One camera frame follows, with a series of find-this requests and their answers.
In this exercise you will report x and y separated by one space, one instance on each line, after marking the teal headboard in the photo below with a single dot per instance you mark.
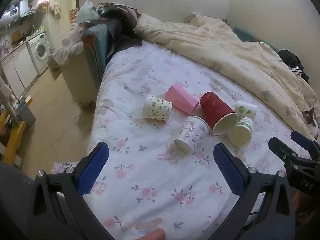
246 33

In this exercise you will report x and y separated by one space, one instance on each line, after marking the striped cloth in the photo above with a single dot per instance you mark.
296 70

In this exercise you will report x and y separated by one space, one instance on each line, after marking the white green print paper cup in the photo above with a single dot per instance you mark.
247 110

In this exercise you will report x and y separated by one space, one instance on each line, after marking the white kitchen cabinet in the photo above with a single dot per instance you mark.
16 67

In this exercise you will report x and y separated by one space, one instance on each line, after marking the teal armchair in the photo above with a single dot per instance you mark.
96 47

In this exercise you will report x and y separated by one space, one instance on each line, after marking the pile of dark clothes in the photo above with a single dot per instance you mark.
117 13

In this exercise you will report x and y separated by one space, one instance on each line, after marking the green label paper cup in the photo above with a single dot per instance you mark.
241 133

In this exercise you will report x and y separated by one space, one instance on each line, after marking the pink hanging bag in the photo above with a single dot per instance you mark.
43 3

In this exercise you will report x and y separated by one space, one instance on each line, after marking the white floral cloth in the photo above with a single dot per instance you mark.
62 166

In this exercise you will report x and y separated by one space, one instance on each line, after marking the cardboard box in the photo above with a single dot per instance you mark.
53 68

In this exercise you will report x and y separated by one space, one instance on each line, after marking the grey trash bin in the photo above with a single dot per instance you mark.
25 113

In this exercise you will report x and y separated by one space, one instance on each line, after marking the cartoon print paper cup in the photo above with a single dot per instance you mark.
192 133
157 108

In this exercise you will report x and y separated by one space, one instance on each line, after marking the hanging beige cloth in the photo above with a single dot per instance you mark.
56 10

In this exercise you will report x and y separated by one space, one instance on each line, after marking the dark clothes heap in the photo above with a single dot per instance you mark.
290 58

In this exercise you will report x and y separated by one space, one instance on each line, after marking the white plastic bag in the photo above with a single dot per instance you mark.
84 11

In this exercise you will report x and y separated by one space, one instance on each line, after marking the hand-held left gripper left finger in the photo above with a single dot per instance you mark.
92 170

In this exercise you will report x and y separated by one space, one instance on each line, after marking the pink paper cup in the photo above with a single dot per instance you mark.
182 99

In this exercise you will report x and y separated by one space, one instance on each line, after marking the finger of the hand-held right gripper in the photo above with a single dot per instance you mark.
301 137
280 148

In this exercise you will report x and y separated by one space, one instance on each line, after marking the cream quilt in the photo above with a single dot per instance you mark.
225 52

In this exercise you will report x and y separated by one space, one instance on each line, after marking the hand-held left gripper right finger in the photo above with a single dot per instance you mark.
228 172

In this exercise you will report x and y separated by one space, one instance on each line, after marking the range hood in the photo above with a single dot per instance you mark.
17 9

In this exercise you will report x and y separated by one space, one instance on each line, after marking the floral bed sheet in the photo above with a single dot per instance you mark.
155 180

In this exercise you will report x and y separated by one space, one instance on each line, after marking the cat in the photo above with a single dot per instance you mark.
311 120

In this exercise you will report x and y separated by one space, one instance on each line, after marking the white ruffled sofa cover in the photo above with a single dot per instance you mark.
72 67

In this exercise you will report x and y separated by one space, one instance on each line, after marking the person's left hand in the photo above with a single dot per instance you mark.
153 235

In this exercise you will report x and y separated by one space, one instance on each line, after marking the yellow wooden stool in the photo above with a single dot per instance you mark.
12 137

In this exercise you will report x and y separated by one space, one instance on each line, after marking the red paper cup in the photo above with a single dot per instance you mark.
217 110

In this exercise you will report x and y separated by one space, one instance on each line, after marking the white washing machine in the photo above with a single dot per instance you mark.
40 48

